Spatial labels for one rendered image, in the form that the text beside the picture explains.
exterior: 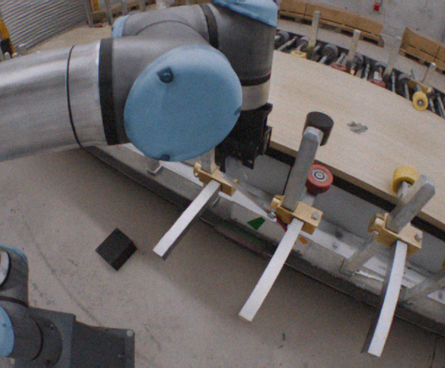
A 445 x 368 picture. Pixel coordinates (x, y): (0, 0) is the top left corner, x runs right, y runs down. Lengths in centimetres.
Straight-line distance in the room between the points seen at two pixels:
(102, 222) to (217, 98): 168
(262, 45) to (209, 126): 18
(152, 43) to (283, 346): 140
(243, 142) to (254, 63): 14
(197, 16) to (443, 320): 105
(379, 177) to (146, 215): 140
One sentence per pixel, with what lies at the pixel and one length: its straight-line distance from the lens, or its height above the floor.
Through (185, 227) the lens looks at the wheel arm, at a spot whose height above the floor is 85.
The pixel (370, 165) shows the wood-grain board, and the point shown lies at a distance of 83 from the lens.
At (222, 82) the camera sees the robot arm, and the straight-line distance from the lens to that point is 17.
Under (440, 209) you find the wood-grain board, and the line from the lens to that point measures 90.
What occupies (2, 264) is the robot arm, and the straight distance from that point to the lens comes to 81.
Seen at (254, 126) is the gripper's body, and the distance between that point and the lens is 41.
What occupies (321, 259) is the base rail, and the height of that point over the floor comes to 70.
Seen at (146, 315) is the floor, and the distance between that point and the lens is 147.
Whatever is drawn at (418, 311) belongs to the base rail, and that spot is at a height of 70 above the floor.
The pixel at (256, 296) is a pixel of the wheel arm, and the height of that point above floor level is 86.
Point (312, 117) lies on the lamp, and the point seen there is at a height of 111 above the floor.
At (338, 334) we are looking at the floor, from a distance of 154.
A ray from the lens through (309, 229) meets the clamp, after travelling 67.
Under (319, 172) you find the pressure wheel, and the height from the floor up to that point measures 91.
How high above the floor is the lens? 140
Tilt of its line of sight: 51 degrees down
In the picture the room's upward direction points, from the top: straight up
